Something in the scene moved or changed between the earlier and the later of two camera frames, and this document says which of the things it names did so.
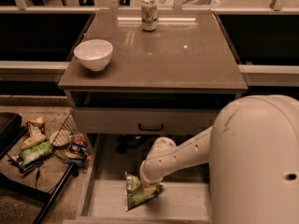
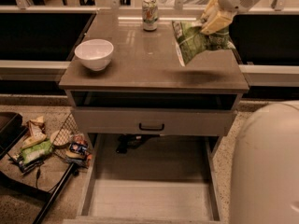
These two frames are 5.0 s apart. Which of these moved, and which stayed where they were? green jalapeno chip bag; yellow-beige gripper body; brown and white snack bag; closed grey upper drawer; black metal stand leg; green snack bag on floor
Moved: green jalapeno chip bag; yellow-beige gripper body
Stayed: black metal stand leg; brown and white snack bag; green snack bag on floor; closed grey upper drawer
